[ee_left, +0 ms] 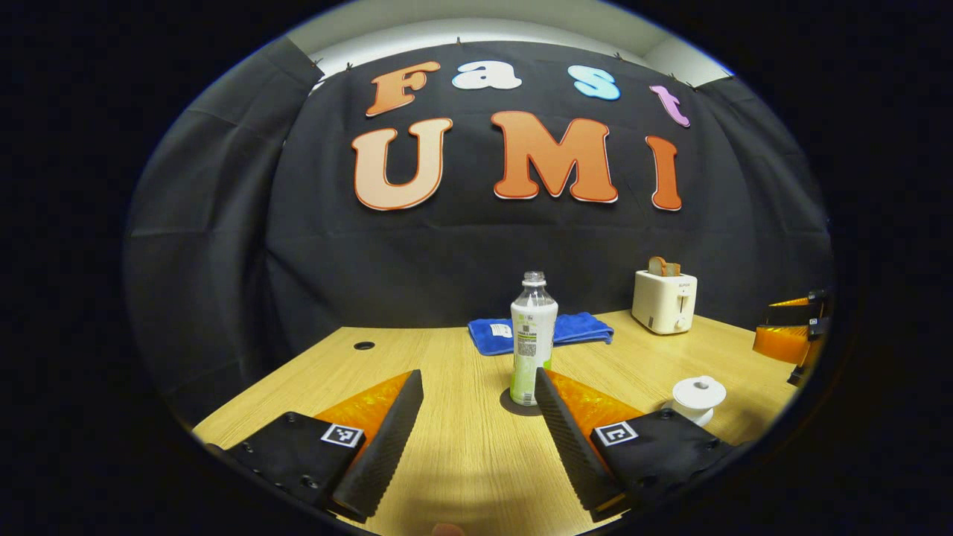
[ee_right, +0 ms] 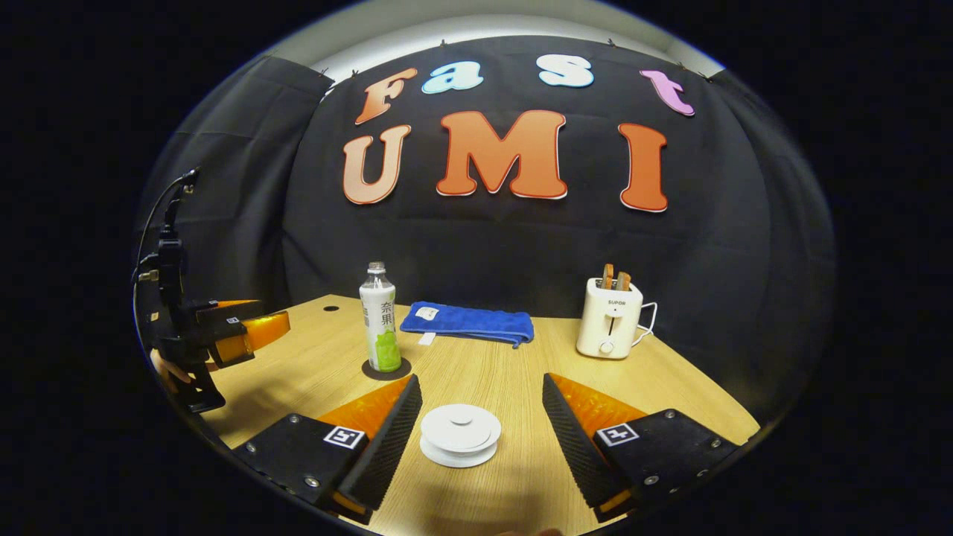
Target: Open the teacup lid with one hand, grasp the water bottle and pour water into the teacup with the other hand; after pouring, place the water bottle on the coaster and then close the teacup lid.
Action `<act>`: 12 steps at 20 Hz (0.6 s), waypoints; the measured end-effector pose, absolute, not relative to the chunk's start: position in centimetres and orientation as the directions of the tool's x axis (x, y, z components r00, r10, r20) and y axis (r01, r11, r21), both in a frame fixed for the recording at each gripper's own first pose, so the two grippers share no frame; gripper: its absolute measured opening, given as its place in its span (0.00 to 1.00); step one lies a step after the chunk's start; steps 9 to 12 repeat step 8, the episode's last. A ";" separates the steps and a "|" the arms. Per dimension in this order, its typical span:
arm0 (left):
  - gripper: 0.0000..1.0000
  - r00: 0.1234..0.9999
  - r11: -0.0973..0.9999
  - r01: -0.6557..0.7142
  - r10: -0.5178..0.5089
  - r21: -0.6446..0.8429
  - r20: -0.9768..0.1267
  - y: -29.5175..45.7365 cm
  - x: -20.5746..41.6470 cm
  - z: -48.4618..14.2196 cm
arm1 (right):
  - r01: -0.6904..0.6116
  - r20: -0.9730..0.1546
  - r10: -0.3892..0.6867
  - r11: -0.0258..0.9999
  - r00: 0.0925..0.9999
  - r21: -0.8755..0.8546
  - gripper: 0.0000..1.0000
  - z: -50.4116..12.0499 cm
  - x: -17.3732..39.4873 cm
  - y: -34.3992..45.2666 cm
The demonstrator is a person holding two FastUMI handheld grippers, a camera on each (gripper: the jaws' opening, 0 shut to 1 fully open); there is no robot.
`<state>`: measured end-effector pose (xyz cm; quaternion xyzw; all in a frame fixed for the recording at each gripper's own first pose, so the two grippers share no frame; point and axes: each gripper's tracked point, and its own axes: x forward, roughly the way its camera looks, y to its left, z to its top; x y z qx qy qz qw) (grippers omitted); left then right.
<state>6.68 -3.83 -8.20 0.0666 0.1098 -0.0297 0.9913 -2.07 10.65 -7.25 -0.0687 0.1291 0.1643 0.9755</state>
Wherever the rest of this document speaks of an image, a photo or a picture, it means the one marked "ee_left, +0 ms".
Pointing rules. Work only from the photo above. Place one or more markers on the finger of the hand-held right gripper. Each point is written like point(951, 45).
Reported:
point(793, 302)
point(782, 344)

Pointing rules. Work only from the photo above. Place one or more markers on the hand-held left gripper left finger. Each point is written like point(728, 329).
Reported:
point(380, 454)

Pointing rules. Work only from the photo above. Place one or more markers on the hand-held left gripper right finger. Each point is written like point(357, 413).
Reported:
point(569, 447)

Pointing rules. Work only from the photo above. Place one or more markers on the dark brown round coaster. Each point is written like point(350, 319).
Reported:
point(514, 408)

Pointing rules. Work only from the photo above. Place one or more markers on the white teacup lid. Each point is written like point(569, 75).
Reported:
point(700, 391)

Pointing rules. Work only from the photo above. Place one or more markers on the clear green-label water bottle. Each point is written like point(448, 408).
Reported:
point(532, 335)

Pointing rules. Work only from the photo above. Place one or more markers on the blue towel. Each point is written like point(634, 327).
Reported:
point(581, 327)

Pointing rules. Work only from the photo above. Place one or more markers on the cream toaster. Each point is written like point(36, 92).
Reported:
point(664, 301)

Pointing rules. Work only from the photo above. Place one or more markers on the toast slice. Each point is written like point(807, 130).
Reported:
point(663, 266)

